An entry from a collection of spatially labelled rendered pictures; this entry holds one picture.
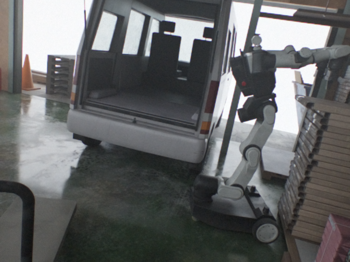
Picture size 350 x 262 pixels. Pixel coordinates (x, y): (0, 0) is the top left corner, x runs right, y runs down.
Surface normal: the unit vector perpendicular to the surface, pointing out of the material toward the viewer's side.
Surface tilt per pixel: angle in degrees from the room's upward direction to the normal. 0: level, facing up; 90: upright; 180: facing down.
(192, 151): 89
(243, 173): 90
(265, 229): 90
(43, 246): 0
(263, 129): 113
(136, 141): 92
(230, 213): 0
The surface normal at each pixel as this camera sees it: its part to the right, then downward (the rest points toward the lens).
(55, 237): 0.16, -0.95
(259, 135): 0.00, 0.28
